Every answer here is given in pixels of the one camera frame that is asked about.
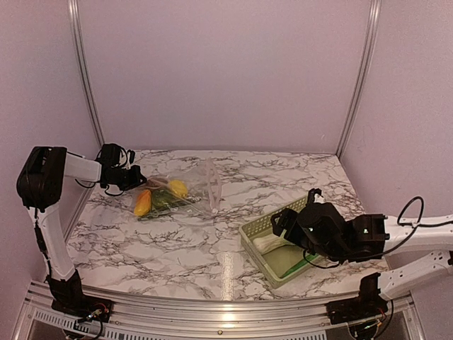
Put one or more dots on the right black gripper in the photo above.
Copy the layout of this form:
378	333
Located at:
293	234

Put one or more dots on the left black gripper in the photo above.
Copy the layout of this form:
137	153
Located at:
136	178

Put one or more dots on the green fake cucumber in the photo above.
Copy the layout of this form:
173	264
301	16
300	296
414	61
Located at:
298	268

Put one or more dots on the pale green plastic basket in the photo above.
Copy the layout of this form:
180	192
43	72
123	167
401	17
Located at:
279	260

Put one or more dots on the green fake bok choy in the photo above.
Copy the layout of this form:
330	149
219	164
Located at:
269	243

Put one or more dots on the clear zip top bag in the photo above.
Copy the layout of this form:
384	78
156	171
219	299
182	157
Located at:
196	192

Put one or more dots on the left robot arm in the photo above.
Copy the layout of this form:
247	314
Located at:
40	186

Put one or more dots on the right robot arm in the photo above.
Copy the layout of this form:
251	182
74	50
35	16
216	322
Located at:
374	236

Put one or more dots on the brown fake potato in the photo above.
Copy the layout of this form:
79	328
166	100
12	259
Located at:
155	183

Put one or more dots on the orange yellow fake corn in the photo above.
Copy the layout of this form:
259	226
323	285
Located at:
143	203

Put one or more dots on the dark green fake pepper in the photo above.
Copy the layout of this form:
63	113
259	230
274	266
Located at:
164	200

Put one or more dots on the yellow fake lemon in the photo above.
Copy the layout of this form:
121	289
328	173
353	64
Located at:
178	188

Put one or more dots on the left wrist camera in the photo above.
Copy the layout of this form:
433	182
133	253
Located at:
113	155

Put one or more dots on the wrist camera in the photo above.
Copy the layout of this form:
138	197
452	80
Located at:
113	155
315	196

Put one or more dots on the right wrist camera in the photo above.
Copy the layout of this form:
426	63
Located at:
315	196

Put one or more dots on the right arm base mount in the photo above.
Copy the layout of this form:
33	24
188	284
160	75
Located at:
355	308

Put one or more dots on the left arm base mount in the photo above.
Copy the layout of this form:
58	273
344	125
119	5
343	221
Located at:
90	308

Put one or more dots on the aluminium front rail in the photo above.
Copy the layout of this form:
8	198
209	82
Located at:
144	317

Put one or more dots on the left aluminium frame post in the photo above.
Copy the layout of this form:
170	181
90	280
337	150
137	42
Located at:
77	34

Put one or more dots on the aluminium frame post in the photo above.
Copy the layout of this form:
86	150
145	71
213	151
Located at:
371	31
77	34

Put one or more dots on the right aluminium frame post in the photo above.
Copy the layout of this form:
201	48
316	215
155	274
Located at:
371	31

